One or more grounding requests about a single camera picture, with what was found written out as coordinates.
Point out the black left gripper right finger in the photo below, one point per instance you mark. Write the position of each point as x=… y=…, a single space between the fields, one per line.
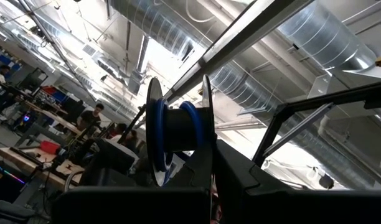
x=302 y=208

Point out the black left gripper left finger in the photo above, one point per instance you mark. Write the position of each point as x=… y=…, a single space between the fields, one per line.
x=131 y=208

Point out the red box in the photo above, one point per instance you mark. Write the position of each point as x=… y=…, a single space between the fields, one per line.
x=50 y=147

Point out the wooden background table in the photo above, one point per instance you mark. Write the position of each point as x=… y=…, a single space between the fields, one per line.
x=10 y=154

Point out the overhead light bar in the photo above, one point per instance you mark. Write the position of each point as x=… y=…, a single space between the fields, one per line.
x=240 y=34

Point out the black gantry frame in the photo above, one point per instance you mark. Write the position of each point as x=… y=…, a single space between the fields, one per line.
x=333 y=98

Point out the silver ventilation duct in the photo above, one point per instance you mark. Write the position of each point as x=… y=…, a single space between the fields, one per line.
x=327 y=34
x=240 y=87
x=153 y=21

